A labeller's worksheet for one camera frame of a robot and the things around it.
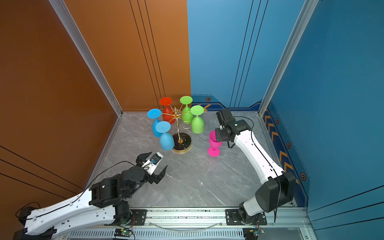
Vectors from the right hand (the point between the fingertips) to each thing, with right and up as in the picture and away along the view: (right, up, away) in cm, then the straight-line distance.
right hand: (221, 135), depth 81 cm
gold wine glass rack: (-23, -5, +18) cm, 30 cm away
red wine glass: (-29, +11, 0) cm, 31 cm away
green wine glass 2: (-19, +10, +10) cm, 24 cm away
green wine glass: (-13, +7, +4) cm, 15 cm away
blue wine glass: (-36, +12, -2) cm, 38 cm away
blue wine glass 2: (-29, -3, -3) cm, 29 cm away
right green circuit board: (+12, -46, -11) cm, 49 cm away
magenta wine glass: (-3, -10, +10) cm, 14 cm away
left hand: (-31, -10, -12) cm, 35 cm away
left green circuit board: (-48, -46, -10) cm, 67 cm away
